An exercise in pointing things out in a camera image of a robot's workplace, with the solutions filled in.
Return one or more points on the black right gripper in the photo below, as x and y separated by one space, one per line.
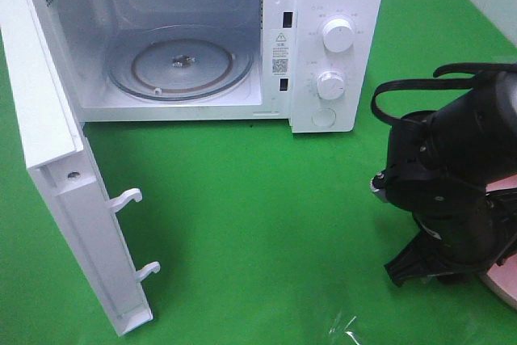
460 242

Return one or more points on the pink round plate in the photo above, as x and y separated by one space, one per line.
502 279

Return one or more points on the round white door button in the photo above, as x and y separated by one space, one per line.
324 118

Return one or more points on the white microwave knob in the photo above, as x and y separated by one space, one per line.
331 85
338 34

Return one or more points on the white microwave door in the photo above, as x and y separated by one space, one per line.
61 163

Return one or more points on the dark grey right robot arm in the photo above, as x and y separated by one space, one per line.
474 135

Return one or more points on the white microwave oven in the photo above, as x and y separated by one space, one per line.
280 85

